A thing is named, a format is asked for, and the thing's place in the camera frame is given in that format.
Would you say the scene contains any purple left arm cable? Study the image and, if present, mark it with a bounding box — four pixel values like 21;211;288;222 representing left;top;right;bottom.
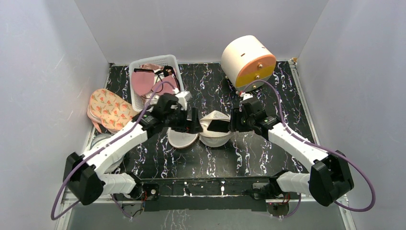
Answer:
50;80;175;220

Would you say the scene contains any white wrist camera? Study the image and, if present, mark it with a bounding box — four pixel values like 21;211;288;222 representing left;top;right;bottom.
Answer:
175;91;192;111
239;92;253;102

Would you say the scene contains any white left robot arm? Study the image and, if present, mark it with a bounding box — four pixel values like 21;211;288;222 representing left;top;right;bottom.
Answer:
63;91;203;205

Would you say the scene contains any cream orange cylindrical machine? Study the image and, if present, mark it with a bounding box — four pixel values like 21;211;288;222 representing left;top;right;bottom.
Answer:
220;35;276;92

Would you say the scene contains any pink bra in basket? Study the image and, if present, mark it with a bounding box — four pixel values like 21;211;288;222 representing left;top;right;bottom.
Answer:
130;64;180;96

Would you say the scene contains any white mesh laundry bag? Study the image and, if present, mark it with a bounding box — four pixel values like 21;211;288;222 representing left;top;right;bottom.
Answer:
167;110;233;149

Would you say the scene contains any white plastic basket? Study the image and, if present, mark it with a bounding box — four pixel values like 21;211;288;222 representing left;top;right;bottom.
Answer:
129;55;184;112

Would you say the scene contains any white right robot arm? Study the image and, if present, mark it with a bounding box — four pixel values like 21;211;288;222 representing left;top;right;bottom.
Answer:
228;98;354;207

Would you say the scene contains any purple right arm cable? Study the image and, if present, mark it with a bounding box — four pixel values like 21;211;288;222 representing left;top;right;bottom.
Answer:
241;79;376;219

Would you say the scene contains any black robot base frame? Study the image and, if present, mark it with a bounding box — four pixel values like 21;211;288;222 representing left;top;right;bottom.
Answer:
113;177;300;218

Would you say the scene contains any black bra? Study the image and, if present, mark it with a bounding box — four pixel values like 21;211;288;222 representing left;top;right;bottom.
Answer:
207;119;230;133

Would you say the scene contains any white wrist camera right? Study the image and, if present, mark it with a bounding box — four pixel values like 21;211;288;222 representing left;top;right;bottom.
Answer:
239;92;253;102

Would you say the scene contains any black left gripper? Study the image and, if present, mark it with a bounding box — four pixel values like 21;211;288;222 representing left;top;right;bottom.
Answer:
164;106;203;135

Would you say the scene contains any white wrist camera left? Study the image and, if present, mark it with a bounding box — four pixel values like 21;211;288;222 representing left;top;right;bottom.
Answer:
175;91;192;111

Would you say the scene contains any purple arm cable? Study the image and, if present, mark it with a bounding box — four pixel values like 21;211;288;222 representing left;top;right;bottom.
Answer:
241;79;376;219
50;80;175;220

